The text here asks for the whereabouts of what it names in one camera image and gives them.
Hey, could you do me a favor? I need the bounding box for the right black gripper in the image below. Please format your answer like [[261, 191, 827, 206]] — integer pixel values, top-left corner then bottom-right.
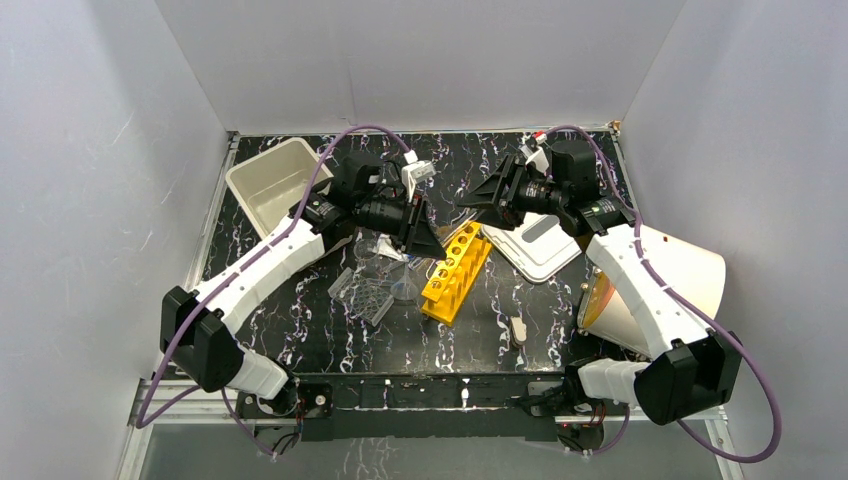
[[456, 154, 567, 232]]

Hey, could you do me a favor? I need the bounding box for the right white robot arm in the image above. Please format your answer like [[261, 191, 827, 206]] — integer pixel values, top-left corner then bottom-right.
[[460, 141, 742, 425]]

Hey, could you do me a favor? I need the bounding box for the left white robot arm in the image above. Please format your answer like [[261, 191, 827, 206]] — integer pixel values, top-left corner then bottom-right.
[[160, 151, 446, 416]]

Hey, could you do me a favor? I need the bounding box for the clear plastic funnel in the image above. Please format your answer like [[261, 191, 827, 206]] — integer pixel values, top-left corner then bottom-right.
[[390, 262, 420, 302]]

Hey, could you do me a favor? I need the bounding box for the white bin lid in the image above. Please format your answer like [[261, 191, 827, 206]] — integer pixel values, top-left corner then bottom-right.
[[481, 213, 581, 284]]

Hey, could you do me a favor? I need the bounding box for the yellow test tube rack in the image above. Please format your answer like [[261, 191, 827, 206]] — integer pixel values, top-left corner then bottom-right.
[[420, 222, 493, 327]]

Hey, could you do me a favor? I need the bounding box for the clear well plate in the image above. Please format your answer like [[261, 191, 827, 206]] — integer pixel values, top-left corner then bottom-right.
[[327, 268, 395, 326]]

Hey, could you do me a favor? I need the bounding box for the small beige stopper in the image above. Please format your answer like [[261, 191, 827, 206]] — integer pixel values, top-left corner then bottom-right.
[[509, 316, 527, 349]]

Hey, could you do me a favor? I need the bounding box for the beige plastic bin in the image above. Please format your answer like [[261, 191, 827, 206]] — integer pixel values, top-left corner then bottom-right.
[[225, 137, 356, 262]]

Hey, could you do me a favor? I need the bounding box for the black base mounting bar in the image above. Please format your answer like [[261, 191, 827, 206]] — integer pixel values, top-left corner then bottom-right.
[[302, 373, 589, 442]]

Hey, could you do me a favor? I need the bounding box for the white centrifuge with orange lid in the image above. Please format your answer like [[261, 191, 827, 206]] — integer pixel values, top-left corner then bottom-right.
[[577, 224, 726, 359]]

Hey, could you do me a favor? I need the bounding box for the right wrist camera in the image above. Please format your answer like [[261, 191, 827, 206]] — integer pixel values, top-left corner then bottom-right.
[[519, 131, 549, 175]]

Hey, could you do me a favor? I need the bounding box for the aluminium frame rail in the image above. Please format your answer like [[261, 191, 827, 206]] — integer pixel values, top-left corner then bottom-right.
[[119, 377, 747, 480]]

